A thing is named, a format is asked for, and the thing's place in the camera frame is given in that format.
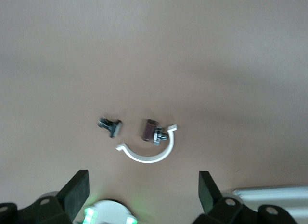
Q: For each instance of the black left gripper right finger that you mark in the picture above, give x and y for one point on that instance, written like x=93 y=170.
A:
x=207 y=192

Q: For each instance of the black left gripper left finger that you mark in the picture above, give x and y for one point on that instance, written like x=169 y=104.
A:
x=74 y=192

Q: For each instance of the white drawer cabinet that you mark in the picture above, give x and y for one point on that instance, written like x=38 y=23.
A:
x=272 y=197

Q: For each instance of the metal bolt with nut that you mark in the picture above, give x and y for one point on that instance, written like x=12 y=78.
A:
x=158 y=137

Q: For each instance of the small black clip part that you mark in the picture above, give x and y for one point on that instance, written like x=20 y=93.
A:
x=113 y=127

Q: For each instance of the brown cylinder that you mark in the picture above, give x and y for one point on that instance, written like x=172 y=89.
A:
x=148 y=131

